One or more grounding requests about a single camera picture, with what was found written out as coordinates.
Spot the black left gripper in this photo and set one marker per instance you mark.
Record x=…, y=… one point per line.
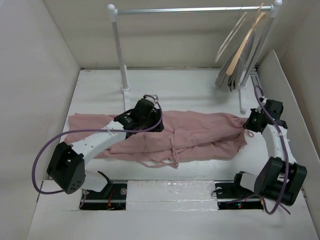
x=155, y=115

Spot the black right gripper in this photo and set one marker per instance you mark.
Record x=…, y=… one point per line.
x=248, y=125

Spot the pink trousers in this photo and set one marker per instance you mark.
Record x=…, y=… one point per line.
x=187, y=136

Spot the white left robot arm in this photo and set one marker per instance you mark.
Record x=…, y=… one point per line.
x=67, y=166

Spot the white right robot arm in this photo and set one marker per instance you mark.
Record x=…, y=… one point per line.
x=281, y=177

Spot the tan wooden hanger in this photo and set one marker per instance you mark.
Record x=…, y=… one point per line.
x=260, y=16

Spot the grey hanging garment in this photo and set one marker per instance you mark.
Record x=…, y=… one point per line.
x=224, y=81

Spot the white clothes rack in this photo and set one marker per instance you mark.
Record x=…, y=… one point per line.
x=271, y=12

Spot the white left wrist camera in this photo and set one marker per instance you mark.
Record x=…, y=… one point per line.
x=151, y=100

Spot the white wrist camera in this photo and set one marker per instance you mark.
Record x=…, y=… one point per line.
x=262, y=101
x=151, y=100

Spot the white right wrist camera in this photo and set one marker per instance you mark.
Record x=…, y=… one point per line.
x=262, y=101

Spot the aluminium rail right side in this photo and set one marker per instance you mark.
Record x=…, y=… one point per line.
x=257, y=87

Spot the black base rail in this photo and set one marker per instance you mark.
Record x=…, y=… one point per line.
x=172, y=195

